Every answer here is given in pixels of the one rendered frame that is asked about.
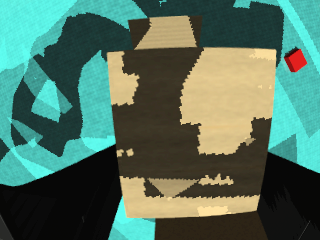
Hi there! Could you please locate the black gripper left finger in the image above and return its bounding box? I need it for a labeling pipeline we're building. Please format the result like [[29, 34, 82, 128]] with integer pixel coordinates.
[[0, 144, 123, 240]]

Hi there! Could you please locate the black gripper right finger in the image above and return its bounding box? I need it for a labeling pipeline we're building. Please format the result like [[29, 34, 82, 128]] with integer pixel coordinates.
[[257, 152, 320, 240]]

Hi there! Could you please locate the red block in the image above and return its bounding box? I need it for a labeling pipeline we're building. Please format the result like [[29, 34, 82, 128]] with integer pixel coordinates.
[[284, 48, 308, 72]]

